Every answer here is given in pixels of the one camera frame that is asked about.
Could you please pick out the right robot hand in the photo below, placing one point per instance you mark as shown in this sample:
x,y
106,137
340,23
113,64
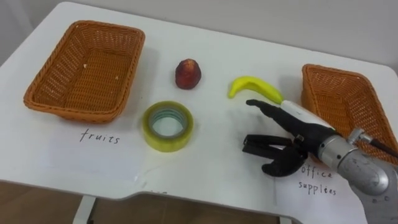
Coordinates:
x,y
298,130

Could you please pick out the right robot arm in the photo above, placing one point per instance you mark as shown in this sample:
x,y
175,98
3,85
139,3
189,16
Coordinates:
x,y
363,171

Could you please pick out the orange wicker basket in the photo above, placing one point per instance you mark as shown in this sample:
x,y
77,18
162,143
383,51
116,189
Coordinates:
x,y
88,70
348,102

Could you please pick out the yellow banana soft toy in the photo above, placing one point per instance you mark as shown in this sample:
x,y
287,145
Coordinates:
x,y
256,87

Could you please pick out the white desk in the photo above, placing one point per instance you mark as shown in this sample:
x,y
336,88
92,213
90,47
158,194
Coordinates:
x,y
199,102

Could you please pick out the yellow tape roll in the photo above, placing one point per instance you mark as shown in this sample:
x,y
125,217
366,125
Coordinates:
x,y
168,126

